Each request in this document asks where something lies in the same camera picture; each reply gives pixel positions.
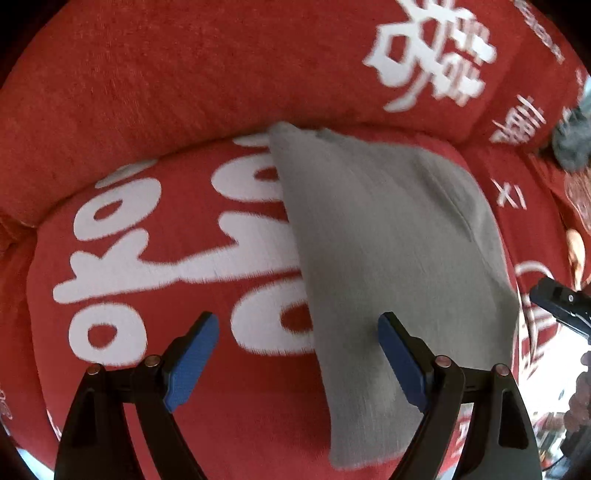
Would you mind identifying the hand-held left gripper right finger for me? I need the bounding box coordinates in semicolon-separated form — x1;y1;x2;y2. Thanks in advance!
377;312;542;480

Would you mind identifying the person's right forearm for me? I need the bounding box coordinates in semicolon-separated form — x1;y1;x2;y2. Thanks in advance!
566;350;591;435

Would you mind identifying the red printed blanket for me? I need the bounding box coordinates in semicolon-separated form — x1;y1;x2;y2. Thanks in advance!
0;0;591;480

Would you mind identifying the dark grey cloth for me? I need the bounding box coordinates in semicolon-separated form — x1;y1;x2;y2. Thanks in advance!
551;105;591;173

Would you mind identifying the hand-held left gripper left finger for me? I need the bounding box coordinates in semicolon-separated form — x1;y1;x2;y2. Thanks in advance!
54;311;219;480

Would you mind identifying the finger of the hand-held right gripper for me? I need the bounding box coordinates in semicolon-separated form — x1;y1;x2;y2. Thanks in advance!
529;276;591;343

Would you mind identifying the grey small garment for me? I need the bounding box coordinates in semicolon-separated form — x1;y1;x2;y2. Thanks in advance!
266;121;520;472

